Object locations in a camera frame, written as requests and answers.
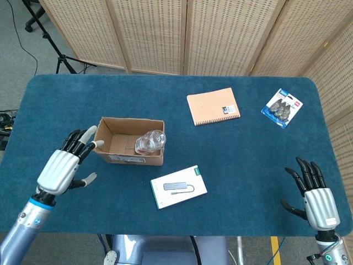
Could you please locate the blue table mat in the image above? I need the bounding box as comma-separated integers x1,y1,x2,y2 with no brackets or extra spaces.
0,73,346,237

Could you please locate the black office chair base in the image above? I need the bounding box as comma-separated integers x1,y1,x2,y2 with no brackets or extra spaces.
24,6,45,33

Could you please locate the open cardboard box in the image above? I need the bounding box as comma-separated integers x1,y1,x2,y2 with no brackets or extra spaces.
93,116,165,166

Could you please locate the blue binder clip blister pack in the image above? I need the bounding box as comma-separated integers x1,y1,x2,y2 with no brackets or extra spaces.
260,88,304,130

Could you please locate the clear plastic water bottle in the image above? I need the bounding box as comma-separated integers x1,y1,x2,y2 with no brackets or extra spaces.
134,129,167,155

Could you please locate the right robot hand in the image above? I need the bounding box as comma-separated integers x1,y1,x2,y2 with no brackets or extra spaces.
280,157,340,230

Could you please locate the tan spiral notebook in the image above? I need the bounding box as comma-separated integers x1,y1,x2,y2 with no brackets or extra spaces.
186,87,241,127

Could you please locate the cable bundle on floor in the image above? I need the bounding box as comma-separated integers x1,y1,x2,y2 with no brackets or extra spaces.
0,109,19,151

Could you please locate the wicker folding screen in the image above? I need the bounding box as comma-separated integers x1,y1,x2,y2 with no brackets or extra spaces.
38,0,353,205

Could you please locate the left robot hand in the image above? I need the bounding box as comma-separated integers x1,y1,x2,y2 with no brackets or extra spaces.
36,125,105,197

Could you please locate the black floor cable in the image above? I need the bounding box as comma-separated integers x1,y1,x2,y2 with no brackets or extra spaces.
6,0,39,77

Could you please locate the black tripod stand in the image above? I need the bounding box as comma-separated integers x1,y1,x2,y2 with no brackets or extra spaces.
22,0,97,75

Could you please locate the grey robot torso base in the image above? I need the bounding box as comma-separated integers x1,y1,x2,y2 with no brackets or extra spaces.
102,234,230,265

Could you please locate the white boxed usb hub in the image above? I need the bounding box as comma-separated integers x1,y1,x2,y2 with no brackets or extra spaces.
149,165,208,210

